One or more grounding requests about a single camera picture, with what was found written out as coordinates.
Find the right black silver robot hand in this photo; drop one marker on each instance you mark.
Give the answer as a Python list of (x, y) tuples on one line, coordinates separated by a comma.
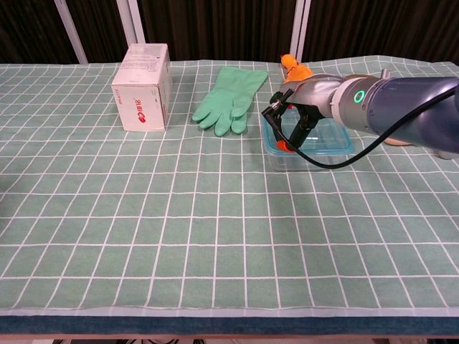
[(315, 93)]

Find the blue translucent plastic lid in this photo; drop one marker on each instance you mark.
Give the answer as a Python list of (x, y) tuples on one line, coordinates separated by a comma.
[(330, 139)]

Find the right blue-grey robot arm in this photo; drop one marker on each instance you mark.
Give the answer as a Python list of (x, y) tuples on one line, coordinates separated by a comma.
[(405, 104)]

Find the clear plastic container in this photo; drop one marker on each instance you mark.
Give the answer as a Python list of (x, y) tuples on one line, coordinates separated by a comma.
[(287, 163)]

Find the white cardboard box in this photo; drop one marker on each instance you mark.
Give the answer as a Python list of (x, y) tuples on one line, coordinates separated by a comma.
[(143, 107)]

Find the orange rubber chicken toy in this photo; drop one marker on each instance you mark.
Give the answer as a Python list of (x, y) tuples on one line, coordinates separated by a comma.
[(297, 71)]

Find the green rubber glove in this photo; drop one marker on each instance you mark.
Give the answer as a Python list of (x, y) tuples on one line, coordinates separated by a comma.
[(229, 93)]

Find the small wooden toy hammer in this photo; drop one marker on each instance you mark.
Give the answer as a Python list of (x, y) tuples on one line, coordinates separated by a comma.
[(394, 142)]

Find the black pleated curtain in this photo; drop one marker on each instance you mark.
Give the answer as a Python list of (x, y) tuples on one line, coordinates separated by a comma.
[(215, 28)]

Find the green checked tablecloth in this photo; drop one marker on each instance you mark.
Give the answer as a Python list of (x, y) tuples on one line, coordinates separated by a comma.
[(143, 215)]

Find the dark blue under cloth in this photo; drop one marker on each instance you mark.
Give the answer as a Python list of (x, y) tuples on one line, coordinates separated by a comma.
[(215, 325)]

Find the white metal frame post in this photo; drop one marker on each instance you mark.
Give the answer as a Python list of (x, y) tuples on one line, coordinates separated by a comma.
[(136, 18), (71, 32), (297, 32)]

